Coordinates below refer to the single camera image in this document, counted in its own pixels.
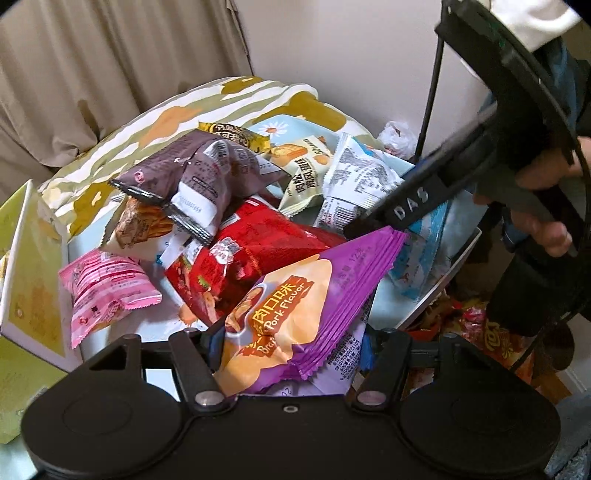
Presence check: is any person's right forearm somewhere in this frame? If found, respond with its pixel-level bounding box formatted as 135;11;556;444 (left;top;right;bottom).
488;0;583;52

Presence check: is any brown white-label snack packet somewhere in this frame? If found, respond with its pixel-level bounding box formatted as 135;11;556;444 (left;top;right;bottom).
164;138;296;247

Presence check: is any cream cake snack packet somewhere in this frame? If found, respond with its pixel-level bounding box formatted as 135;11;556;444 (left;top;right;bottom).
270;136;335;217

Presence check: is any beige curtain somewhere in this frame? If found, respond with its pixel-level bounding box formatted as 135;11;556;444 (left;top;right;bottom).
0;0;252;195

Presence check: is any pink striped snack packet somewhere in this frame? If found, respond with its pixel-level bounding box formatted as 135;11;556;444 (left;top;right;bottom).
58;249;163;349

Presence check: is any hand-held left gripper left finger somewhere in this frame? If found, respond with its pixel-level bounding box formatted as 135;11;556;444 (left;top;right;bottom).
87;329;234;414

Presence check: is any white snack packet black text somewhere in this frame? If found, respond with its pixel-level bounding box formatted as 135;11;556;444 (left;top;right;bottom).
314;134;407;238

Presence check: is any orange pretzel snack packet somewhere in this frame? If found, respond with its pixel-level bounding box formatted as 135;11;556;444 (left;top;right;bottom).
99;196;195;259

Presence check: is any light blue snack packet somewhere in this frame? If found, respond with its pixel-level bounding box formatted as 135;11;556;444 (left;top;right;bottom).
388;203;451;301

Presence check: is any pile of red snack packets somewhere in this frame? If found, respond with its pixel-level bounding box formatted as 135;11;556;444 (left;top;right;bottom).
406;295;573;402

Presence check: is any black cable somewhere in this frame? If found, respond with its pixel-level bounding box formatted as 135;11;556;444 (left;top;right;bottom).
413;28;448;164

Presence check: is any person's right hand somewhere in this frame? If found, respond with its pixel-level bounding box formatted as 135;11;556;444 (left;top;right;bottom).
505;137;591;258

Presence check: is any red snack bag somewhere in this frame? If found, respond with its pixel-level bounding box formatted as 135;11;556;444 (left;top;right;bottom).
164;196;347;326

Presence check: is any green striped floral blanket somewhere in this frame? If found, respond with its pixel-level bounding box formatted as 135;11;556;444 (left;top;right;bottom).
37;76;384;241

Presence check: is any gold and brown snack packet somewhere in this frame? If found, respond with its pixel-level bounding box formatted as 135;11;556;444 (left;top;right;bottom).
198;121;273;155

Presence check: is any yellow-green cardboard box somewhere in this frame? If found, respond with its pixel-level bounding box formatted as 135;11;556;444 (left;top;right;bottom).
0;179;84;446

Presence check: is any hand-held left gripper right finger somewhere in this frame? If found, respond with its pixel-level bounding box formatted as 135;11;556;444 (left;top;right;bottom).
348;327;497;412

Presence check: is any purple snack packet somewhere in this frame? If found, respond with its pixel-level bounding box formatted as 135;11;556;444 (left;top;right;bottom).
213;226;408;398

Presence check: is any white plastic bag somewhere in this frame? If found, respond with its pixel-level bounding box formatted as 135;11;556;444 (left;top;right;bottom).
378;121;419;160

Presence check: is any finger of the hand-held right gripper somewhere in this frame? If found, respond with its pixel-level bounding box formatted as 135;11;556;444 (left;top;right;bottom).
343;121;498;241

